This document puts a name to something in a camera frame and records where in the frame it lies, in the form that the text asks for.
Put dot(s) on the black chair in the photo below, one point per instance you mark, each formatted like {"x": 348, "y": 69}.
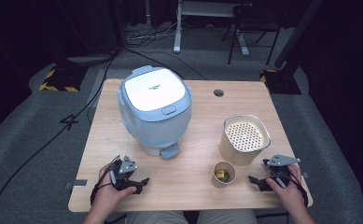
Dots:
{"x": 257, "y": 23}

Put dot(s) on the person's leg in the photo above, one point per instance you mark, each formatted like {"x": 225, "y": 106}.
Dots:
{"x": 154, "y": 218}
{"x": 227, "y": 217}

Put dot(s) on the black slanted pole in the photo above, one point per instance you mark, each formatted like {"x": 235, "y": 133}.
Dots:
{"x": 297, "y": 31}

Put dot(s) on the grey tape piece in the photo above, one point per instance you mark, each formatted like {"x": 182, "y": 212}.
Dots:
{"x": 306, "y": 175}
{"x": 79, "y": 182}

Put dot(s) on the beige perforated strainer container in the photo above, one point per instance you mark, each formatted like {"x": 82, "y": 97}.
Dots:
{"x": 232, "y": 152}

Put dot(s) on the small brown paper cup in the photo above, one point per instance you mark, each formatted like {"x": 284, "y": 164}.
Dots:
{"x": 217, "y": 183}

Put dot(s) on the black floor marking tape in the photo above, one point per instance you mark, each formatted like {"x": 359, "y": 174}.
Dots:
{"x": 69, "y": 121}

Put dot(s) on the light blue rice cooker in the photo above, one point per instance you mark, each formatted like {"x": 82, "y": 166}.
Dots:
{"x": 154, "y": 93}

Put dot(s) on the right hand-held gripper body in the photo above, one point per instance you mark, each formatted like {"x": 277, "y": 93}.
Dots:
{"x": 282, "y": 159}

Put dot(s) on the person's right hand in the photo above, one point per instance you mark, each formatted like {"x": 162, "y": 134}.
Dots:
{"x": 291, "y": 197}

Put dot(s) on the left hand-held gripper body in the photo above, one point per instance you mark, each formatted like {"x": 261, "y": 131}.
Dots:
{"x": 127, "y": 165}

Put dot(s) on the black hazard-striped stand base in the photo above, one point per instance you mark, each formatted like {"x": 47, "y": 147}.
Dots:
{"x": 64, "y": 79}
{"x": 282, "y": 84}

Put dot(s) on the person's left hand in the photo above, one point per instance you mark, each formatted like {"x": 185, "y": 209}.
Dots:
{"x": 107, "y": 197}

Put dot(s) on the person's left leg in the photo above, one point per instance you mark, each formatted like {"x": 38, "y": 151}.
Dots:
{"x": 154, "y": 218}

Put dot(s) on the white desk frame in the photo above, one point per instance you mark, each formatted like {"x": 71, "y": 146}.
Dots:
{"x": 177, "y": 34}

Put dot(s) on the person's right leg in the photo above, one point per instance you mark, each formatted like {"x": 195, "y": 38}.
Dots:
{"x": 227, "y": 217}

